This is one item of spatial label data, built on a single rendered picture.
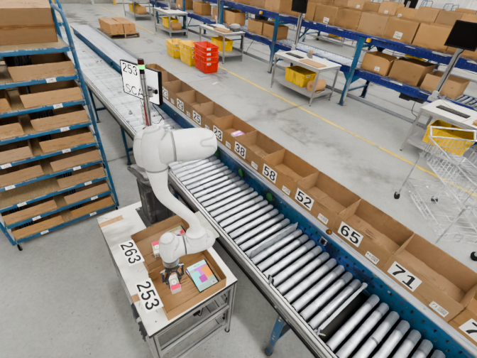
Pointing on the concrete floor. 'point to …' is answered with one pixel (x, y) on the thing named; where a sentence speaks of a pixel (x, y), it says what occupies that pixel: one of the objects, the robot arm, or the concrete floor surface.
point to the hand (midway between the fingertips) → (173, 281)
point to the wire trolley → (444, 190)
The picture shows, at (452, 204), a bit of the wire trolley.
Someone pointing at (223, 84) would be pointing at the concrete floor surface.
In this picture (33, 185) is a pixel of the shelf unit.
